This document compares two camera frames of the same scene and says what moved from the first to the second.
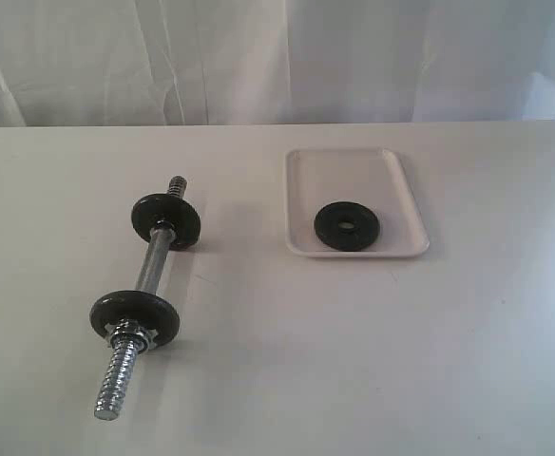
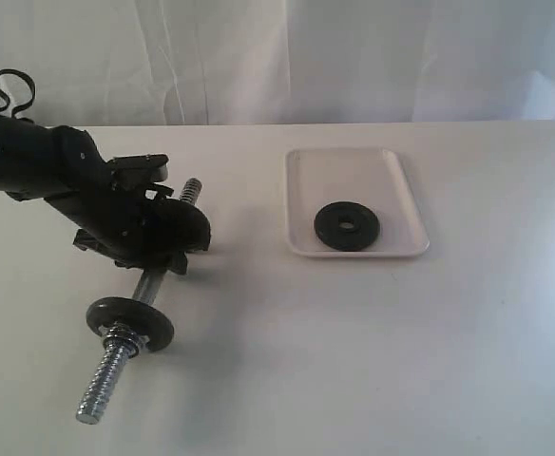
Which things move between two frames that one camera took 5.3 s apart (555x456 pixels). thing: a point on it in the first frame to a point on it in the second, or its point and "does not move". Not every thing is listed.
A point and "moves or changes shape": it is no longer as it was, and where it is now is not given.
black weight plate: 347,226 does not move
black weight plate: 151,209 moves or changes shape
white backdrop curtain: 114,63 does not move
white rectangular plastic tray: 317,178 does not move
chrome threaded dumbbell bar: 125,357 to 115,358
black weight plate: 150,309 moves or changes shape
